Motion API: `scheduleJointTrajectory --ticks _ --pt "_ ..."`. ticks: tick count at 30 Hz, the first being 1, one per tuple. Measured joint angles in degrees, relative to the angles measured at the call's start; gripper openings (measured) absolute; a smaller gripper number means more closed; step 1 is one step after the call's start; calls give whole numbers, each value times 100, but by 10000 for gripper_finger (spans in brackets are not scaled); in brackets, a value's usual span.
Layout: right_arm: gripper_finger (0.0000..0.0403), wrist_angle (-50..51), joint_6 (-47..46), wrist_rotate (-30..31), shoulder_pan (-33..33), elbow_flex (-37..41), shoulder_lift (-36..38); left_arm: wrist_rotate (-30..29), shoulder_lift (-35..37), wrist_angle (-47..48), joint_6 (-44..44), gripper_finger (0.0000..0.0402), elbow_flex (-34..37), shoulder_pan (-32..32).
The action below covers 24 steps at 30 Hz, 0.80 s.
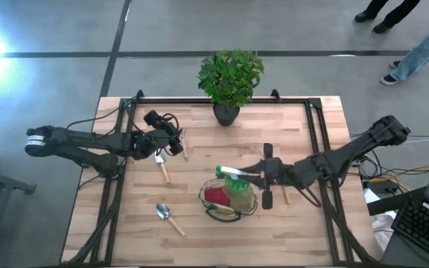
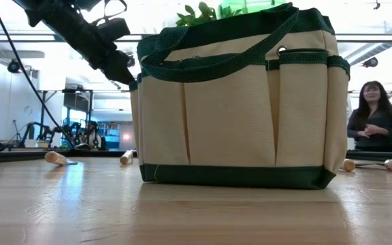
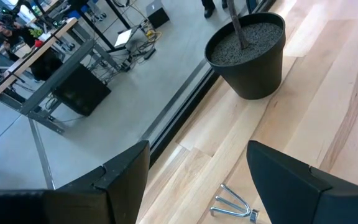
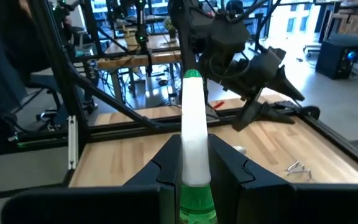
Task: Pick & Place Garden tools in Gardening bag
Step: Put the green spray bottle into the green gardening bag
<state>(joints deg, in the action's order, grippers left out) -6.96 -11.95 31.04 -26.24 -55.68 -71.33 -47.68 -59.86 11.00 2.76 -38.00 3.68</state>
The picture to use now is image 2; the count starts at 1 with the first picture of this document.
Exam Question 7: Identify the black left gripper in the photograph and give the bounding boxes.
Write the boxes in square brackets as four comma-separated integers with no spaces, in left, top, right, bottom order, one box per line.
[44,2,136,86]

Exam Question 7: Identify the wooden handled garden hand tool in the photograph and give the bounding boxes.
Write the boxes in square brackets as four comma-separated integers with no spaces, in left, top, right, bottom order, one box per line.
[119,149,135,166]

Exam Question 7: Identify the wide wooden handled trowel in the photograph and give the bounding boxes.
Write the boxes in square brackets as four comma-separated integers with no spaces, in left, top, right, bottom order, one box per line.
[44,150,78,167]

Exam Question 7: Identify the beige green canvas gardening bag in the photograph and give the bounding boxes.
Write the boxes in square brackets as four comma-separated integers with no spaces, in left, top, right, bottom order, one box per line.
[129,2,352,191]

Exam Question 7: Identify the narrow wooden handled trowel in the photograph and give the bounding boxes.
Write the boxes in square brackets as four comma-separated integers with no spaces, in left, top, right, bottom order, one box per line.
[341,158,357,172]

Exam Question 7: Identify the blue background shelf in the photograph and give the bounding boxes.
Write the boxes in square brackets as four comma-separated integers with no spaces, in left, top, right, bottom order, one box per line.
[97,121,121,150]

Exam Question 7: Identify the green potted plant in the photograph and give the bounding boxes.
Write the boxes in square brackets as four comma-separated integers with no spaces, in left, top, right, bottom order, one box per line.
[175,1,251,28]

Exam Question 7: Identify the green spray bottle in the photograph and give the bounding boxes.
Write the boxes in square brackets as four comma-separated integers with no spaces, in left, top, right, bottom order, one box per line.
[218,0,287,17]

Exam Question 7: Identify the person's feet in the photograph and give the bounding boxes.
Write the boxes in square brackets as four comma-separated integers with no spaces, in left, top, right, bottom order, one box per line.
[346,80,392,153]

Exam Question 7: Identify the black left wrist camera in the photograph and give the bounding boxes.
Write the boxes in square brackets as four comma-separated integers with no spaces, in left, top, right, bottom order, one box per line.
[97,17,131,44]

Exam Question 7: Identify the black metal frame stand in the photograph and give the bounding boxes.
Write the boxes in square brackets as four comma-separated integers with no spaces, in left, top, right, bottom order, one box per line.
[37,88,97,149]

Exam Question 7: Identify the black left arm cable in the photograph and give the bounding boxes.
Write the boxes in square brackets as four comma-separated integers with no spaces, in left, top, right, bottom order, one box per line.
[0,0,81,150]

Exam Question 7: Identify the black aluminium table frame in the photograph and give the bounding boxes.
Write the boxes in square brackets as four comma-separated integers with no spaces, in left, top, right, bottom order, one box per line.
[0,148,392,165]

